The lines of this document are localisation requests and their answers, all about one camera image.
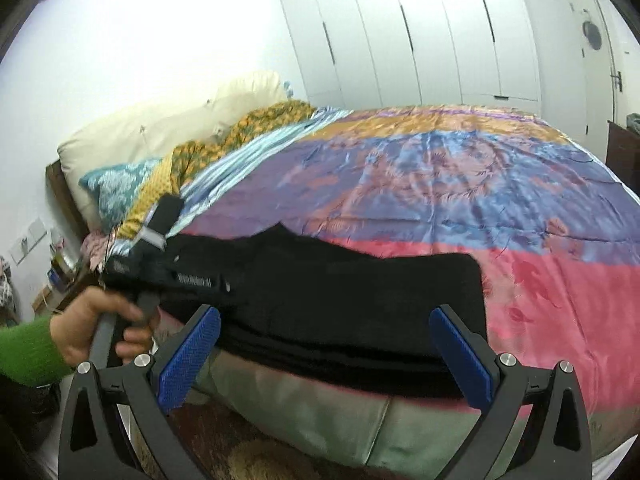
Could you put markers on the patterned rug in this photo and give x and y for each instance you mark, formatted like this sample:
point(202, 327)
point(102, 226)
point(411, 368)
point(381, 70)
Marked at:
point(240, 450)

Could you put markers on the dark wooden nightstand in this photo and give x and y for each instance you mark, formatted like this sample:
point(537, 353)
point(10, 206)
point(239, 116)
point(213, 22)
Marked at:
point(55, 300)

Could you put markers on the dark wooden bed frame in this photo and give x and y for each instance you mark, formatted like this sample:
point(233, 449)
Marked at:
point(62, 190)

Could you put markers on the dark wooden dresser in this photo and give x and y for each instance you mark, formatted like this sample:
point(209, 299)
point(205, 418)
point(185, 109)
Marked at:
point(625, 155)

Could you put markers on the teal floral pillow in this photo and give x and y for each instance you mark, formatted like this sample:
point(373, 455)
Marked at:
point(117, 185)

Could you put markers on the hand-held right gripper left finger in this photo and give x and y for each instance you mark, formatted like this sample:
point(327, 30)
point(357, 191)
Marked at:
point(192, 345)

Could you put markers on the colourful patterned bedspread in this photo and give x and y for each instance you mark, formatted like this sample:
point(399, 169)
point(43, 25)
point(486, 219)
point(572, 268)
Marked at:
point(425, 185)

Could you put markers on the person's left forearm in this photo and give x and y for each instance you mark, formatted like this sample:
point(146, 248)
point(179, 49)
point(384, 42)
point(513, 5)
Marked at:
point(25, 350)

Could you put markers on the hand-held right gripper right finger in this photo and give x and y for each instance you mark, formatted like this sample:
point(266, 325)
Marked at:
point(462, 355)

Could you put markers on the black pants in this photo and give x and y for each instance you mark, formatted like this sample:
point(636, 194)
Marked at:
point(325, 300)

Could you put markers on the grey green garment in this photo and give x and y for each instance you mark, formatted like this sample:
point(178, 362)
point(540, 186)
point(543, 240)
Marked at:
point(633, 123)

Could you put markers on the striped blue sheet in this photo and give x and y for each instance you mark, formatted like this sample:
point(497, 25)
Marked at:
point(260, 150)

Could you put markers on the mustard dotted pillow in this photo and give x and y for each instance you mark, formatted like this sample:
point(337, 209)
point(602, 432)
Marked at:
point(145, 205)

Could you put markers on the white wall switch plate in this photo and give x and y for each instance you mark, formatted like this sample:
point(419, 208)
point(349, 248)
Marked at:
point(27, 242)

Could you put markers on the grey round door hanging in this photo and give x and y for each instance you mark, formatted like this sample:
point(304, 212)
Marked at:
point(592, 35)

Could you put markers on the white wardrobe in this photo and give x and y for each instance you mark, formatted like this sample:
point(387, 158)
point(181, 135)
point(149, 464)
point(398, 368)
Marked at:
point(400, 30)

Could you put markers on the pink cloth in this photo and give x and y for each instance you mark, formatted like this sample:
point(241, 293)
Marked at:
point(95, 247)

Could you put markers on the person's left hand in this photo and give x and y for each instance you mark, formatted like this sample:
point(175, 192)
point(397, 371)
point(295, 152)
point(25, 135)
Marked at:
point(75, 325)

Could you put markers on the white door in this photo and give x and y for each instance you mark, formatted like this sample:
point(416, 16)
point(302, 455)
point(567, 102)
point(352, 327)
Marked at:
point(592, 85)

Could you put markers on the cream padded headboard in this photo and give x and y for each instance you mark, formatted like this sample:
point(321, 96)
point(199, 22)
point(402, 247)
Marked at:
point(150, 130)

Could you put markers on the orange floral green cloth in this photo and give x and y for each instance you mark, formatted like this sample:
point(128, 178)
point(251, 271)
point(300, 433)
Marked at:
point(250, 125)

